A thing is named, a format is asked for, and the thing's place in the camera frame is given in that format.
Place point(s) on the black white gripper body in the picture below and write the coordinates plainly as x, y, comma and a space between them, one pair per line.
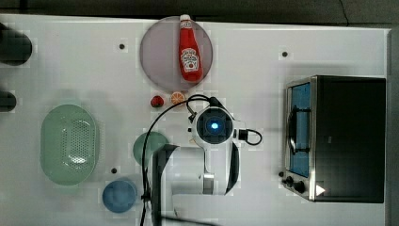
213, 128

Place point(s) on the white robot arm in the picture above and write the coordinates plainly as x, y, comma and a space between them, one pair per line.
210, 167

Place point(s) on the black toaster oven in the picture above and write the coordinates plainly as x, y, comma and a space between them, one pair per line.
335, 138

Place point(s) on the orange slice toy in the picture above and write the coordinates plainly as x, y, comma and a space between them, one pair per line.
177, 97

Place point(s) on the green mug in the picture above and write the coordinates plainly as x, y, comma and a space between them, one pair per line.
148, 146

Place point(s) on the small red strawberry toy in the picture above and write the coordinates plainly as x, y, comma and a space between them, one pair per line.
157, 101

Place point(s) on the red ketchup bottle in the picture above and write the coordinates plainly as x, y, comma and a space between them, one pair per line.
189, 52

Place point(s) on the grey round plate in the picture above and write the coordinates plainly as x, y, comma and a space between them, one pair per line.
159, 54

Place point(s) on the blue cup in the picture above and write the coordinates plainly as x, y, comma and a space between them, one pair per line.
119, 196

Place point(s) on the green perforated colander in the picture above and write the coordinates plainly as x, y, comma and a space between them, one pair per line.
68, 145

